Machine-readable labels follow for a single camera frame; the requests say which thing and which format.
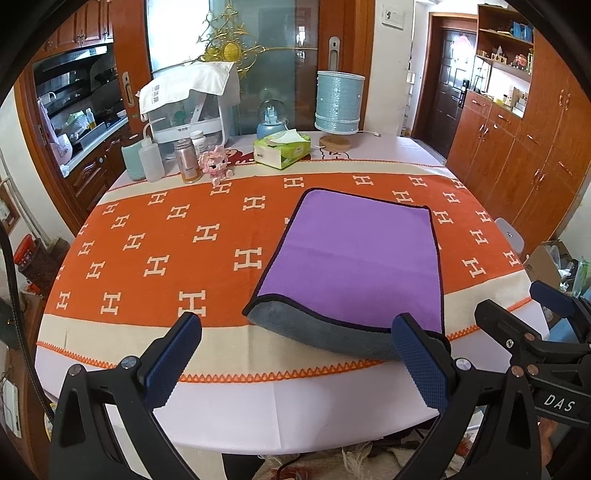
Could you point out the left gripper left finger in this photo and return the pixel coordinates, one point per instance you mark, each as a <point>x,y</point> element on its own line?
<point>163,362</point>

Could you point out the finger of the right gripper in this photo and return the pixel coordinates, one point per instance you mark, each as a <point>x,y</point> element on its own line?
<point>556,301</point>
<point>502,325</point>

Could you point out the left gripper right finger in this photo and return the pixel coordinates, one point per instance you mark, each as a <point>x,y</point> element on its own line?
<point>427,357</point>

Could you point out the purple and grey towel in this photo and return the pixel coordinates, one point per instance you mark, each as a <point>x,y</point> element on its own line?
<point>344,268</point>

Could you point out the cardboard box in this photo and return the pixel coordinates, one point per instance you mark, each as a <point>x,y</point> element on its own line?
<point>549,262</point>

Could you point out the grey plastic stool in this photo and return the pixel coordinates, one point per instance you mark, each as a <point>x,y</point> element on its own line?
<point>512,236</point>

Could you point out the orange H-pattern table runner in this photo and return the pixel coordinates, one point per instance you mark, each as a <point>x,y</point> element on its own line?
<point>149,252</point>

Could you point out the teal cup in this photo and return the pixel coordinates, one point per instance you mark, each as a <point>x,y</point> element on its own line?
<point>133,166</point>

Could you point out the pink crochet toy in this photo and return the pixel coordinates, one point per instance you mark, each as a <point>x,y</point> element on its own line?
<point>215,164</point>

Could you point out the white squeeze bottle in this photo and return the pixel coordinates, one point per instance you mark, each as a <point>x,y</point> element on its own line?
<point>149,156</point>

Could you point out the white lidded jar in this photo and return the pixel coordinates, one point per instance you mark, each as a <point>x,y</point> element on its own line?
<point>199,142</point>

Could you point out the green tissue box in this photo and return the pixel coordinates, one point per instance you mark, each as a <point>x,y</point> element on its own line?
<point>281,149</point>

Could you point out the white sterilizer appliance with cloth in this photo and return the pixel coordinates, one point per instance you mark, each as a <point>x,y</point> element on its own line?
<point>190,98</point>

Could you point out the snow globe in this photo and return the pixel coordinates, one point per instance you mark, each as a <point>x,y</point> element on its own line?
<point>272,118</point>

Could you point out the light blue table lamp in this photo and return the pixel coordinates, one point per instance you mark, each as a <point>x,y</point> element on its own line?
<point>338,109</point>

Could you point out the gold ornament on glass door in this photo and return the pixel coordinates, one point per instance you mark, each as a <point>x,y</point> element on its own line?
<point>225,39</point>

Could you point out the wooden cabinet wall unit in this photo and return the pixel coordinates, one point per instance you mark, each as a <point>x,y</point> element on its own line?
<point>523,154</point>

